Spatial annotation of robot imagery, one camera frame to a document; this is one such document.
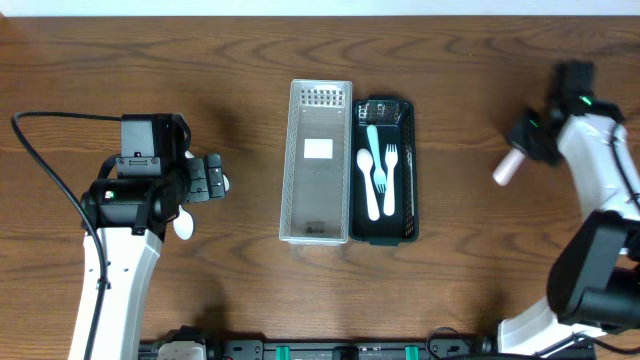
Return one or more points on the white plastic spoon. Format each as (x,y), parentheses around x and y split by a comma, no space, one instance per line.
(184,224)
(226,181)
(364,162)

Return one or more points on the white plastic fork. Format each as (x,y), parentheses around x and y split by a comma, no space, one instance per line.
(379,176)
(391,160)
(508,166)

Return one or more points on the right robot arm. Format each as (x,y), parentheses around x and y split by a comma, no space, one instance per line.
(587,295)

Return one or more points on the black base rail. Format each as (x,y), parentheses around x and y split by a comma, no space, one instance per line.
(191,343)

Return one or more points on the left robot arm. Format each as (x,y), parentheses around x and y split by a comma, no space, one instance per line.
(137,194)

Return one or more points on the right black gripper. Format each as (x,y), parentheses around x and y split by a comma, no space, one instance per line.
(552,155)

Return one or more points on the white perforated plastic basket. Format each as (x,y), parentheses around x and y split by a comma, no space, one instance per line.
(316,178)

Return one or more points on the black perforated plastic basket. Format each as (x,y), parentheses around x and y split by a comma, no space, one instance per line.
(394,119)

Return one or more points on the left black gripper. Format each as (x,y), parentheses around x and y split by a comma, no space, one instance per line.
(198,179)

